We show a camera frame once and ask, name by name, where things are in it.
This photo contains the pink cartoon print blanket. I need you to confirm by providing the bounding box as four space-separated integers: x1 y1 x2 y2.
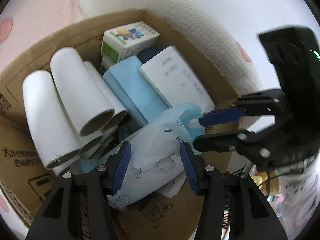
0 0 253 230

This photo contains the blue white tissue pack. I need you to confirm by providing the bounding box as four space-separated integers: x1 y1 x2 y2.
108 103 205 209

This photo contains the dark blue object in box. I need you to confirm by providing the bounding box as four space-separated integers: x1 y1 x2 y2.
137 46 163 64

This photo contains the person's right hand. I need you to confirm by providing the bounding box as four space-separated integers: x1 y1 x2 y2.
277 164 319 239

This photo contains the white notebook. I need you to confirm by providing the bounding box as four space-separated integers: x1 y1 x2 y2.
139 46 215 113

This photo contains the brown cardboard box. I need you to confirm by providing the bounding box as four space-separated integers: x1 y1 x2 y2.
0 9 241 240

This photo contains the white paper roll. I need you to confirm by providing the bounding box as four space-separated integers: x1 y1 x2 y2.
84 61 127 132
78 130 103 154
22 70 82 169
52 155 80 176
50 47 115 136

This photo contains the light blue box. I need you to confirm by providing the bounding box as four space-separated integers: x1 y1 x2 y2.
103 56 169 127

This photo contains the green white cartoon carton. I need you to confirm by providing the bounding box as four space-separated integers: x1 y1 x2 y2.
101 21 160 63

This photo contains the white paper roll in box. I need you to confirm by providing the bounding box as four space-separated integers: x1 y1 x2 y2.
78 130 103 154
52 155 80 176

